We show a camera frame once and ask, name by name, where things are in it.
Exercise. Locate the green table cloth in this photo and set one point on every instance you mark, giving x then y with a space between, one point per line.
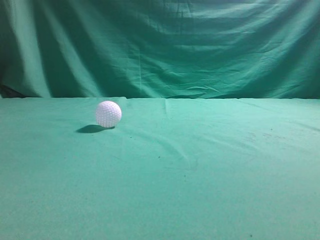
172 169

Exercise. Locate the white dimpled ball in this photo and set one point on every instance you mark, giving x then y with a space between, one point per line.
108 114

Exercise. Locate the green backdrop curtain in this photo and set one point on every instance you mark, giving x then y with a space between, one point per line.
206 49

